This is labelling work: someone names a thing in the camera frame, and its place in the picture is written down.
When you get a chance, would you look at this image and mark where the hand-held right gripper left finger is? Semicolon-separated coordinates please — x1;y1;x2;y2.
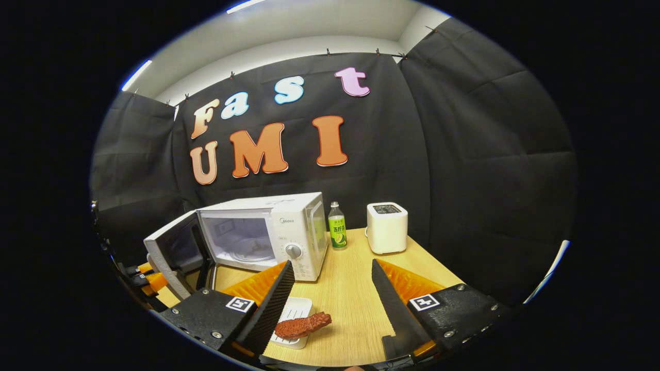
159;260;296;359

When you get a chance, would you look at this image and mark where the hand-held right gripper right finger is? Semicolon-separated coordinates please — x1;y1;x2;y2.
371;259;512;362

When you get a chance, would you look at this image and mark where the red meat piece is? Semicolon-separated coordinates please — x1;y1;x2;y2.
274;312;333;340

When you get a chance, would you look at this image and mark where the white microwave oven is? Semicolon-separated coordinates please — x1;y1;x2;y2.
143;192;329;302

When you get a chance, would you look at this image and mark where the white rectangular plate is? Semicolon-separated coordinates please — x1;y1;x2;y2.
268;297;314;350

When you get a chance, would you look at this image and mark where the white toaster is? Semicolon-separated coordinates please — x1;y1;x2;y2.
366;202;409;255

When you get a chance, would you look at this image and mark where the green label drink bottle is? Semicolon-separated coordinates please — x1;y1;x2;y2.
328;201;348;250

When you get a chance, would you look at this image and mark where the black backdrop cloth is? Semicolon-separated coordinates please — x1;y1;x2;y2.
90;18;577;305

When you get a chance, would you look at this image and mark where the ceiling light panel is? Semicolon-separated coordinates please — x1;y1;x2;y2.
121;60;153;91

